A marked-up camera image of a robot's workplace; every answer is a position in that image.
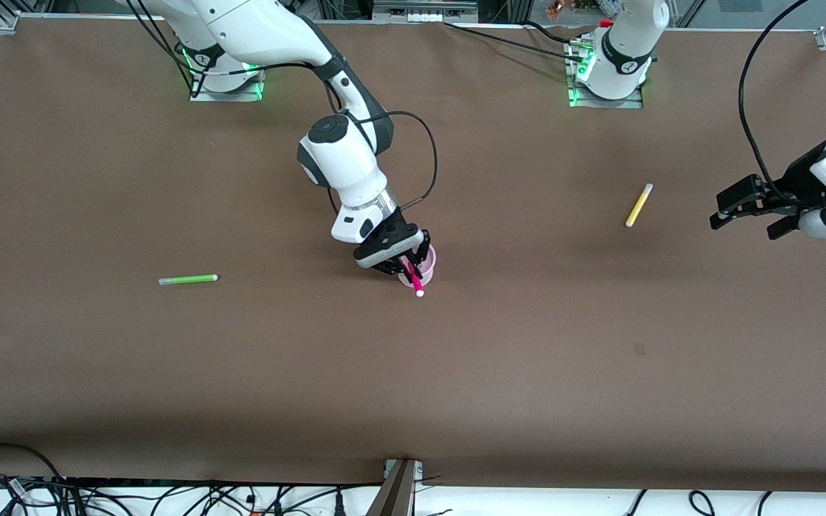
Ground pink mesh pen holder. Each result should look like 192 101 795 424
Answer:
397 243 437 288

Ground yellow marker pen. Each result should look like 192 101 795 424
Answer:
625 183 654 228

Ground white power strip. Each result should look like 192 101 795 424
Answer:
374 0 479 23

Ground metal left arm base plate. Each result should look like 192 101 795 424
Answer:
569 80 644 110

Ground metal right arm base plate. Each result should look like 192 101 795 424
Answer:
189 70 265 103

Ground black cable across table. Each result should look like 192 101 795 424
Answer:
443 21 587 59

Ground aluminium frame post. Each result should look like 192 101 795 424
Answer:
366 459 425 516

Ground tangled black floor cables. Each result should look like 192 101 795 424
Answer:
62 482 385 516

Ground black looping floor cable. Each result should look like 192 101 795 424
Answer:
0 442 70 502

